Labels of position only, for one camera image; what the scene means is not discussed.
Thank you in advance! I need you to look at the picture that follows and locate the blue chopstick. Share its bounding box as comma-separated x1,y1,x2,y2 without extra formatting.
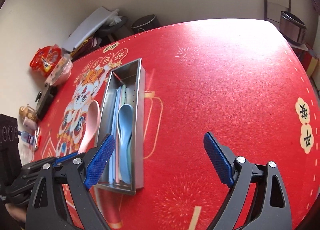
108,86,122,184

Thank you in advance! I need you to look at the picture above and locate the pink chopstick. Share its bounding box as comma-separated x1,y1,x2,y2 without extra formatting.
115,87,122,183

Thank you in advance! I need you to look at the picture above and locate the pink spoon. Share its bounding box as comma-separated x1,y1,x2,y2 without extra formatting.
78,100,101,153

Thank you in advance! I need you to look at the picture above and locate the blue spoon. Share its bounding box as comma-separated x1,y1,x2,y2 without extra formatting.
118,104,133,184

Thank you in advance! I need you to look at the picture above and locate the left hand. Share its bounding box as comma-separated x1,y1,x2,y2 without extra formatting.
5,203,27,223

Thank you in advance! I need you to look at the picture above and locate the brown teapot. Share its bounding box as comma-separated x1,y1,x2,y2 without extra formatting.
18,105,37,122

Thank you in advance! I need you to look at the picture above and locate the black electric cooker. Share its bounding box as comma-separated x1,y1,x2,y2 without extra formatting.
35,83,57,120

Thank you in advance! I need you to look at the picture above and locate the light green spoon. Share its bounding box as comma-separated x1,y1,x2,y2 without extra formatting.
127,135,132,183

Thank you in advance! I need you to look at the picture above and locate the stainless steel utensil tray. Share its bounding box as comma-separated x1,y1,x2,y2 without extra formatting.
95,58,145,195

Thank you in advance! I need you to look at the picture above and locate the pink bowl with wrap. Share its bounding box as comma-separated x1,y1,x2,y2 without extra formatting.
45,54,73,87

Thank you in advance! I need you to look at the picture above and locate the red snack bag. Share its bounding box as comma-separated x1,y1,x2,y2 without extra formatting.
29,44,62,77

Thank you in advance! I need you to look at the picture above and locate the red festive table mat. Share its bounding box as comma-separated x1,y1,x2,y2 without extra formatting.
34,19,319,229

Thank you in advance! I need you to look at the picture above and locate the grey folded board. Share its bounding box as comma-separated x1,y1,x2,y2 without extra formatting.
61,7,119,53

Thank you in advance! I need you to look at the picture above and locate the dark stool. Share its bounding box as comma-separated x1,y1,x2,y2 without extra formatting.
279,11,307,46

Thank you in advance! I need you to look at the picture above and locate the black trash bin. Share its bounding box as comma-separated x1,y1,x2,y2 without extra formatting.
131,14,161,34

